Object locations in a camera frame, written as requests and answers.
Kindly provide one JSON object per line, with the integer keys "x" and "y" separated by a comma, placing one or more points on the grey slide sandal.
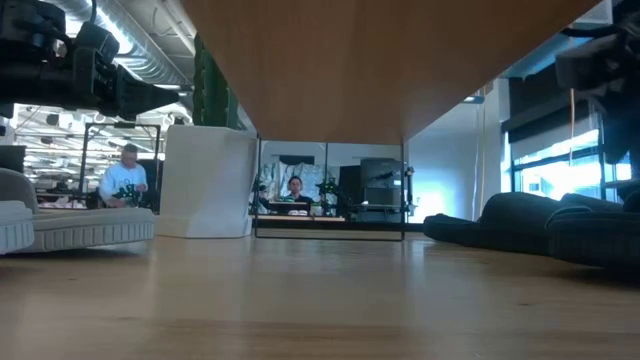
{"x": 95, "y": 227}
{"x": 15, "y": 227}

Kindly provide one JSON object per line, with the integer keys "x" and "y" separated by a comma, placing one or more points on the black slide sandal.
{"x": 595, "y": 202}
{"x": 500, "y": 225}
{"x": 600, "y": 242}

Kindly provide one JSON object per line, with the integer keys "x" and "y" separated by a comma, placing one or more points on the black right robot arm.
{"x": 622, "y": 125}

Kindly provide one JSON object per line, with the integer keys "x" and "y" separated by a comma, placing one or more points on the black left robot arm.
{"x": 25, "y": 20}

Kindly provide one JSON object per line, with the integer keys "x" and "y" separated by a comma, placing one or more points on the person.
{"x": 296, "y": 192}
{"x": 122, "y": 180}

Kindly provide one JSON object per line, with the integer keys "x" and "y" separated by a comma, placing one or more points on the green cactus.
{"x": 212, "y": 90}

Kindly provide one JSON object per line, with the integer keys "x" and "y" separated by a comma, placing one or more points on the black monitor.
{"x": 11, "y": 159}

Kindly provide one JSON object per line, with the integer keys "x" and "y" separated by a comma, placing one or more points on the white faceted planter pot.
{"x": 200, "y": 190}

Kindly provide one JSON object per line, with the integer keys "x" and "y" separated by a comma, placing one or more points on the ceiling light bar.
{"x": 473, "y": 99}

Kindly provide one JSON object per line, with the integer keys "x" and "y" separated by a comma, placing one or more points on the background wooden desk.
{"x": 300, "y": 218}

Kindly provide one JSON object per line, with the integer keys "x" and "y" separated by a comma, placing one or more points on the silver ceiling duct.
{"x": 145, "y": 55}

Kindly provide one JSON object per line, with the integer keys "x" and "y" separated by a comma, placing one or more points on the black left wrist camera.
{"x": 97, "y": 42}

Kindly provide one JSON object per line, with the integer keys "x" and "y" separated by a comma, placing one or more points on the dark wall screen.
{"x": 381, "y": 174}

